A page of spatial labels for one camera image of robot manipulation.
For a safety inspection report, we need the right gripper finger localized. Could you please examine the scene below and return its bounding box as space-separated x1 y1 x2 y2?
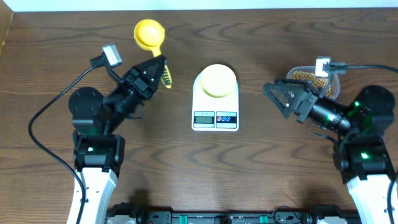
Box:
273 79 317 92
263 83 302 119

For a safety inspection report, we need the yellow measuring scoop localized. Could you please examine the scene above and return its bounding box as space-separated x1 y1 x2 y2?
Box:
133 19 173 89

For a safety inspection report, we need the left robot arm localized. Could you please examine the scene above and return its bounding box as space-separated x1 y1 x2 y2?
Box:
67 54 167 223

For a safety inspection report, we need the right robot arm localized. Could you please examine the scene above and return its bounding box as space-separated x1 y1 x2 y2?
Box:
263 80 397 223

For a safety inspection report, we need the pale yellow bowl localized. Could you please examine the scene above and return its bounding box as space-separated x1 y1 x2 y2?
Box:
200 64 237 98

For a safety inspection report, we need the white digital kitchen scale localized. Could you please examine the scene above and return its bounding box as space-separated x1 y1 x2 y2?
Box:
191 72 239 132

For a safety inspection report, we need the soybeans pile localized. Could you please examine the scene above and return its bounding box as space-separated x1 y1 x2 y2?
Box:
289 71 328 88

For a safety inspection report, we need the clear plastic container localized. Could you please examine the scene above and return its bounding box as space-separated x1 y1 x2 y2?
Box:
286 66 340 99

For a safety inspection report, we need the left black cable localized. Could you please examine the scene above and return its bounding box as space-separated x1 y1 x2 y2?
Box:
28 57 105 224

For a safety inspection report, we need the black cable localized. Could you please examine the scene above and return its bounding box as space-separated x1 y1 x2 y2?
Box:
329 61 398 224
28 57 105 224

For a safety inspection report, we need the right black cable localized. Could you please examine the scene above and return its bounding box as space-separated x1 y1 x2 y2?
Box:
329 61 398 224

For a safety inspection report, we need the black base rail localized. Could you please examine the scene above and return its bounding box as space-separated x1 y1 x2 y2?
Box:
104 203 361 224

